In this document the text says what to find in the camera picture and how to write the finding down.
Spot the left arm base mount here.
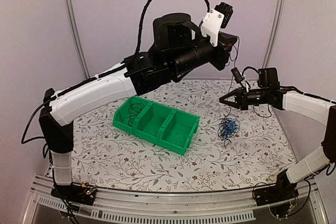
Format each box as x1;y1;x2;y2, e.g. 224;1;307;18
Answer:
51;183;97;206

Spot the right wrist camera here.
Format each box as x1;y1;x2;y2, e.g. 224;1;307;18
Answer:
231;67;250;92

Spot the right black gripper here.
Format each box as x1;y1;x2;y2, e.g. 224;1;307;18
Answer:
219;87;269;111

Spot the front aluminium rail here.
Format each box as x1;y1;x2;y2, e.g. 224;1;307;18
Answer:
23;175;329;223

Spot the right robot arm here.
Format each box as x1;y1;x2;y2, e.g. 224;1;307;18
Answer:
219;68;335;201

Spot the blue cable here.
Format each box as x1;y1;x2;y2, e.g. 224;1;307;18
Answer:
219;118;238;140

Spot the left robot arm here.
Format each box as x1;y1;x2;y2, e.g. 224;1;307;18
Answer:
34;2;237;200

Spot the right aluminium frame post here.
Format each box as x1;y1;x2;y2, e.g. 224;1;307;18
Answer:
262;0;285;68

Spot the left aluminium frame post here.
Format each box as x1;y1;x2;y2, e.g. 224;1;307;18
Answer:
64;0;90;79

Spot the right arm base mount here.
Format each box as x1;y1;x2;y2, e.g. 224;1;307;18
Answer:
252;182;299;219

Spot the floral table mat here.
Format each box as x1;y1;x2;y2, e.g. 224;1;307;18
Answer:
72;80;296;192

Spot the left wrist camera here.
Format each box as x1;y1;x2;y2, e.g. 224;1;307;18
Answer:
200;2;233;47

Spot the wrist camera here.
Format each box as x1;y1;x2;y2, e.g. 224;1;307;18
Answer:
200;2;233;47
231;67;250;92

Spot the aluminium frame post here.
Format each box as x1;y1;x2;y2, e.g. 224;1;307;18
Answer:
262;0;285;68
64;0;90;79

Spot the green three-compartment bin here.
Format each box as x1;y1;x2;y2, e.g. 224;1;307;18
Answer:
113;96;200;155

